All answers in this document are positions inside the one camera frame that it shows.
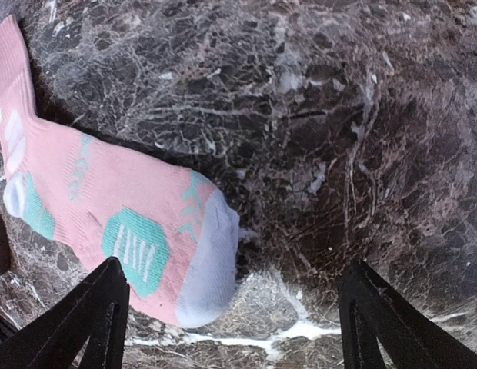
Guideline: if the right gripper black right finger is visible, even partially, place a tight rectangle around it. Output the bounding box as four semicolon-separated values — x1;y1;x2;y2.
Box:
339;261;477;368

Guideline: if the pink teal patterned sock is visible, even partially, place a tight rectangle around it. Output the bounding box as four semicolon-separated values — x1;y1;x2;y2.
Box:
0;16;239;328

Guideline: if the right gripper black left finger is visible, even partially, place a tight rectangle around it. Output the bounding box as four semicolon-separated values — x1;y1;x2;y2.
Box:
0;257;130;368

